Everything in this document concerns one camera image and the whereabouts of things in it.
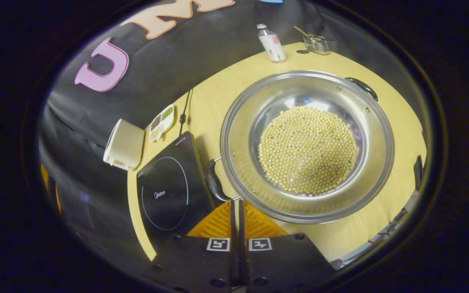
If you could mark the white divided bean dish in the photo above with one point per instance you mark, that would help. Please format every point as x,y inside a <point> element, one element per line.
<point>161,122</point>

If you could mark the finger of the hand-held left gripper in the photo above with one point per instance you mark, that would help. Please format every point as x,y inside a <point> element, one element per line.
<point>58,201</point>

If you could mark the clear plastic bottle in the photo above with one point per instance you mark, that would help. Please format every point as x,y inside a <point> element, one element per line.
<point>272,44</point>

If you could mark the wooden stick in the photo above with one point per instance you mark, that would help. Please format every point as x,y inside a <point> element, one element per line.
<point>301,31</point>

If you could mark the glass utensil holder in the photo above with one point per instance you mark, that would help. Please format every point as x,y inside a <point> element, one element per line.
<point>318,44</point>

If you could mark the white boxy appliance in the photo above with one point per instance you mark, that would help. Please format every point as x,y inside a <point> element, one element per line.
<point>124,144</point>

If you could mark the black induction cooktop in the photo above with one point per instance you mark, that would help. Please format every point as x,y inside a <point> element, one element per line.
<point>169,195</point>

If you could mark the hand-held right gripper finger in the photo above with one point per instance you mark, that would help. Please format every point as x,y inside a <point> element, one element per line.
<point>234,228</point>
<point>242,228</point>

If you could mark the stainless steel pot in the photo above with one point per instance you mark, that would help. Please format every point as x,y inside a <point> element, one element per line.
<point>238,138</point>

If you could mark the pile of soybeans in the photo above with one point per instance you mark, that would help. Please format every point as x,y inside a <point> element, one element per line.
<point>307,150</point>

